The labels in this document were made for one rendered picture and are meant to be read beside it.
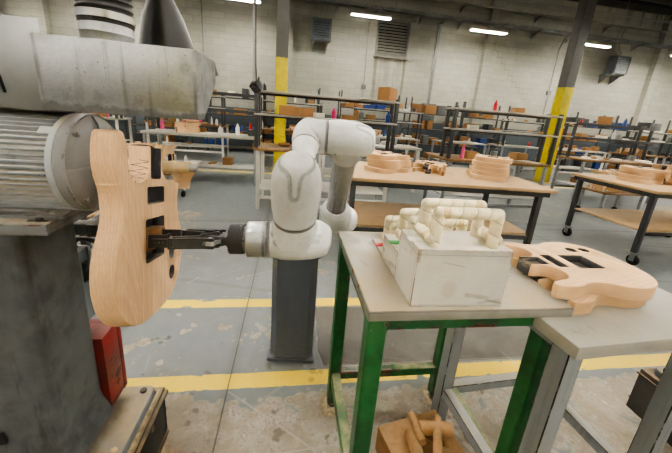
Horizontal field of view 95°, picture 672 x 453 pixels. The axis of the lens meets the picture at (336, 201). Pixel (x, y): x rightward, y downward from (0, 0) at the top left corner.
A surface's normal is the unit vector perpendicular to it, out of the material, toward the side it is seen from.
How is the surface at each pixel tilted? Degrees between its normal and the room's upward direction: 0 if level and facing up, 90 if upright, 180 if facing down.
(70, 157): 84
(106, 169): 92
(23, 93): 90
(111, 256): 61
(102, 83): 90
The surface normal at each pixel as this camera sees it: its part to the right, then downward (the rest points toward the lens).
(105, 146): 0.15, -0.06
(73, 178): 0.93, 0.23
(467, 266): 0.11, 0.28
